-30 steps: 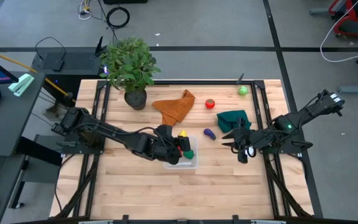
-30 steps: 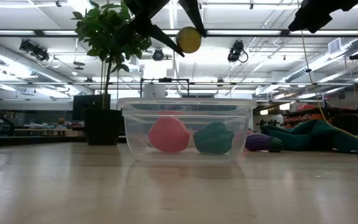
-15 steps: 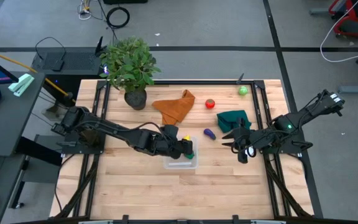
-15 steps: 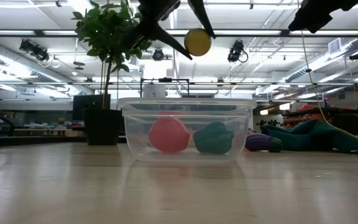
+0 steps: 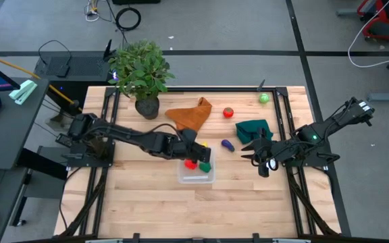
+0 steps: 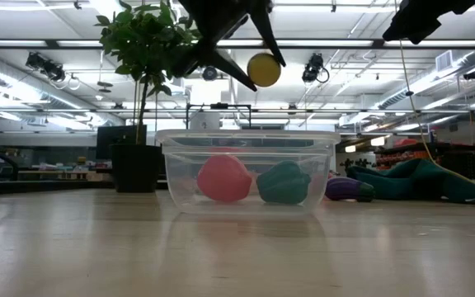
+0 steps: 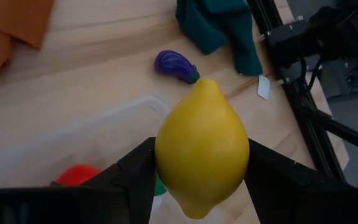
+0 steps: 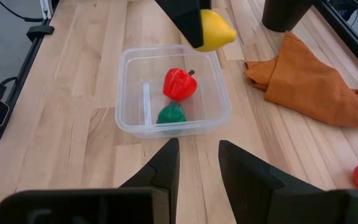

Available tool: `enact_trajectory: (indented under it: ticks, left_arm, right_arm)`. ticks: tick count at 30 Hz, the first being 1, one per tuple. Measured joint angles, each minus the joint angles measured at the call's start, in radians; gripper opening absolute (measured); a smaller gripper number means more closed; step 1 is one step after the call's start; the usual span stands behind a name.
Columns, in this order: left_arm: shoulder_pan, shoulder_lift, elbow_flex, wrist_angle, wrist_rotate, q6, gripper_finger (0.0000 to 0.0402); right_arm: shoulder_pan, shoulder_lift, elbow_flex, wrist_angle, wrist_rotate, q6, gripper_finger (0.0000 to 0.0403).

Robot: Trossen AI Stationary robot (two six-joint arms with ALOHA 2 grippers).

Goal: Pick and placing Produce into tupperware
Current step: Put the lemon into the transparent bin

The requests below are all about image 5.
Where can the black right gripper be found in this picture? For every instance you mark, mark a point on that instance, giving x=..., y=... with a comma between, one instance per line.
x=263, y=148

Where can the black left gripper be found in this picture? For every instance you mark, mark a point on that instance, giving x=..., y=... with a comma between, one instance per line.
x=194, y=152

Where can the yellow toy lemon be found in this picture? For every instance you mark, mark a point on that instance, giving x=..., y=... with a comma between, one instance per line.
x=204, y=144

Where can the red toy bell pepper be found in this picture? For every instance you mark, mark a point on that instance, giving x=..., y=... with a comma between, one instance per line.
x=191, y=164

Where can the green toy bell pepper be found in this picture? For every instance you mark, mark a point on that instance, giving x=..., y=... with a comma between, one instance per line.
x=205, y=167

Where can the purple toy eggplant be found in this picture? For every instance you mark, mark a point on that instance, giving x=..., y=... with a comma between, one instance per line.
x=227, y=145

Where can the red toy tomato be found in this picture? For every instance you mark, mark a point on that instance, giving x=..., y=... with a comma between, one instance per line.
x=228, y=113

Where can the green toy apple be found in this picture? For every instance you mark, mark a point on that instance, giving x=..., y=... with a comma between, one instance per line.
x=264, y=98

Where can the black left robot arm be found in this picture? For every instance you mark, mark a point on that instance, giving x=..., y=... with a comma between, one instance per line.
x=130, y=135

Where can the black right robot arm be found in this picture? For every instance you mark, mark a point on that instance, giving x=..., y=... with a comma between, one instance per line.
x=346, y=114

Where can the clear plastic tupperware container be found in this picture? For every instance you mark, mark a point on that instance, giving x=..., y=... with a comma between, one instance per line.
x=198, y=179

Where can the dark green cloth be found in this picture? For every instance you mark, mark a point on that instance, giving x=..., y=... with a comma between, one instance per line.
x=248, y=130

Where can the orange cloth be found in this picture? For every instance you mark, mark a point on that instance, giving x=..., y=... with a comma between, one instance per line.
x=191, y=116

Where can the black plant pot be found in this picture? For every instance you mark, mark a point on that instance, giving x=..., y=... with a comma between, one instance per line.
x=147, y=108

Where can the green leafy plant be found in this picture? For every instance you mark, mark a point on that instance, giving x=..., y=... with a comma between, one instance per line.
x=140, y=71

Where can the black wifi antenna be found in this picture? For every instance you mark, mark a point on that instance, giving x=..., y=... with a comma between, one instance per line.
x=108, y=50

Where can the black computer case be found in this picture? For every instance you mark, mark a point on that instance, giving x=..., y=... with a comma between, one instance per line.
x=79, y=71

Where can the grey metal floor stand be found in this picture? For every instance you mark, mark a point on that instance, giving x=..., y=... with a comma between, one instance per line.
x=387, y=98

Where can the black power brick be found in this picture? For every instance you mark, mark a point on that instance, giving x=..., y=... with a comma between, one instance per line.
x=63, y=69

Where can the red metal cart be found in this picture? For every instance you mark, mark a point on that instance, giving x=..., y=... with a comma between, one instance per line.
x=366, y=33

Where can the mint green stapler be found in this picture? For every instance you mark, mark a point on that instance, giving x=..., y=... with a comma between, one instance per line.
x=22, y=92

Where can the black desk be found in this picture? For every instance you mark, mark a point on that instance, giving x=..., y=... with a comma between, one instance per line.
x=8, y=135

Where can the yellow pole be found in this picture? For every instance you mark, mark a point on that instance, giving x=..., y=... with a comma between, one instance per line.
x=12, y=66

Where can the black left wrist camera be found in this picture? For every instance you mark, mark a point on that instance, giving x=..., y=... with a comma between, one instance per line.
x=189, y=135

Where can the black aluminium table frame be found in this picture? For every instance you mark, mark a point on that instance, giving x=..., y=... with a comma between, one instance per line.
x=214, y=89

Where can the small black frame bracket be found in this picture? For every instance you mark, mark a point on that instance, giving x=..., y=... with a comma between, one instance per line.
x=261, y=86

